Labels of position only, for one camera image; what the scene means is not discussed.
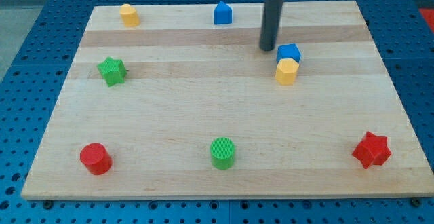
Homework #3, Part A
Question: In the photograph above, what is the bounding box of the blue house-shaped block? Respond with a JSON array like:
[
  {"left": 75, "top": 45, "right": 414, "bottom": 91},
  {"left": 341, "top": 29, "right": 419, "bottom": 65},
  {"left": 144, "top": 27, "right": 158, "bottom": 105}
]
[{"left": 213, "top": 1, "right": 233, "bottom": 25}]

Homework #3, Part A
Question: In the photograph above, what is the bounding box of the red star block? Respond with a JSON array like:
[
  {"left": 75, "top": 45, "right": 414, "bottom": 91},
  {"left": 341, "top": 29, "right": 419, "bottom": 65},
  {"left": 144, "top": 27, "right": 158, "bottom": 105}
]
[{"left": 352, "top": 131, "right": 392, "bottom": 169}]

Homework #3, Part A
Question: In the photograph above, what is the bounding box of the red cylinder block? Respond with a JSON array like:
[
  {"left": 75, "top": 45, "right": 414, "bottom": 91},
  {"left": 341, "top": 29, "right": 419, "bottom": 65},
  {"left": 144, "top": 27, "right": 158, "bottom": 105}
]
[{"left": 79, "top": 143, "right": 113, "bottom": 175}]

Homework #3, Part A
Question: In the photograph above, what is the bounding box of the green cylinder block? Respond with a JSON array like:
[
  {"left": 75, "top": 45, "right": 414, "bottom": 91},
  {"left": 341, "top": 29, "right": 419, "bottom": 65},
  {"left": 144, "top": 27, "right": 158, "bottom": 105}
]
[{"left": 210, "top": 137, "right": 235, "bottom": 170}]

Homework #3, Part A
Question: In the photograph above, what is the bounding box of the yellow heart block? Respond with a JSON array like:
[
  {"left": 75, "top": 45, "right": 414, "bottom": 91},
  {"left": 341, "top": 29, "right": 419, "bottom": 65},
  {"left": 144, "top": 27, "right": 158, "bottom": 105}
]
[{"left": 119, "top": 3, "right": 140, "bottom": 27}]

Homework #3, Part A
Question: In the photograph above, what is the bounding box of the green star block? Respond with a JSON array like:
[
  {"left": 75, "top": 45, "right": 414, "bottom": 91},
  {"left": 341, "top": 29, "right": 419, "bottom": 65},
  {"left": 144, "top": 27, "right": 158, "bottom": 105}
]
[{"left": 97, "top": 56, "right": 127, "bottom": 87}]

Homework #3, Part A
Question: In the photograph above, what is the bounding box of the wooden board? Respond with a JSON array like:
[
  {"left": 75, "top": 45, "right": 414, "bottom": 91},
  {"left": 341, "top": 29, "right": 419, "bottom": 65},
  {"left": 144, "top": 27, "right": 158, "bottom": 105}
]
[{"left": 22, "top": 1, "right": 433, "bottom": 201}]

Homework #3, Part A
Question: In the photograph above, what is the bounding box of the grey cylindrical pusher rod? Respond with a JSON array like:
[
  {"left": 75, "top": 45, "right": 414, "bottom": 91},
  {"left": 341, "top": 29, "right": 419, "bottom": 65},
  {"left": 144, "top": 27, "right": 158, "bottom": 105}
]
[{"left": 259, "top": 0, "right": 284, "bottom": 52}]

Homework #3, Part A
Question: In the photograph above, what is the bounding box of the blue pentagon block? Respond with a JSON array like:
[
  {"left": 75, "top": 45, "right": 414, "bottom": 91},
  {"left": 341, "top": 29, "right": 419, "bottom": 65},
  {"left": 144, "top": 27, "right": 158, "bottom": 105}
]
[{"left": 276, "top": 43, "right": 302, "bottom": 63}]

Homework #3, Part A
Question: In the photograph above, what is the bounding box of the yellow hexagon block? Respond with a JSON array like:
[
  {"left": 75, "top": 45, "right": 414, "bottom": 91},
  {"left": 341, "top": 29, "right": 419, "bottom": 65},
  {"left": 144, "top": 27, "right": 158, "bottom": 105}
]
[{"left": 275, "top": 58, "right": 299, "bottom": 86}]

